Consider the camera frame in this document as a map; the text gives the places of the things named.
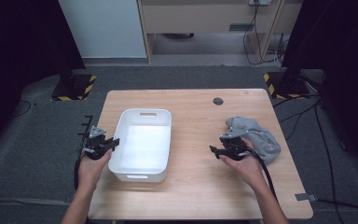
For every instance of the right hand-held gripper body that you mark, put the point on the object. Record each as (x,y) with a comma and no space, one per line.
(234,144)

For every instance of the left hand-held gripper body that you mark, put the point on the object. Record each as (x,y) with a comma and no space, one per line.
(95,141)

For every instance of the gray sweatpants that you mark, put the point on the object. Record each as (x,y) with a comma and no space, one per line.
(261,140)

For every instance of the white plastic bin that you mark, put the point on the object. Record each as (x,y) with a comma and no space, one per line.
(143,146)

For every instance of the person's left hand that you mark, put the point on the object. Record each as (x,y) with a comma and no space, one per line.
(91,169)

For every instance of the person's right hand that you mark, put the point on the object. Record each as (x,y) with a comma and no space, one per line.
(245,168)

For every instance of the black yellow striped stand base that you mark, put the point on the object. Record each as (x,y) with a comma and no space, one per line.
(287,87)
(74,88)

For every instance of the gray tape piece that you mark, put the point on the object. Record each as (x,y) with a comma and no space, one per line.
(306,197)

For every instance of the white cabinet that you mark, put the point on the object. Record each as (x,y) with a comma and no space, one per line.
(105,28)

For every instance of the black curtain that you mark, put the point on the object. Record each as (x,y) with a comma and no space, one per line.
(338,46)
(18,46)

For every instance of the light wooden desk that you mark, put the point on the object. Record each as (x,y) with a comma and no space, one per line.
(199,15)

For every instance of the black metal bracket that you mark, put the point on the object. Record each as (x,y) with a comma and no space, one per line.
(88,119)

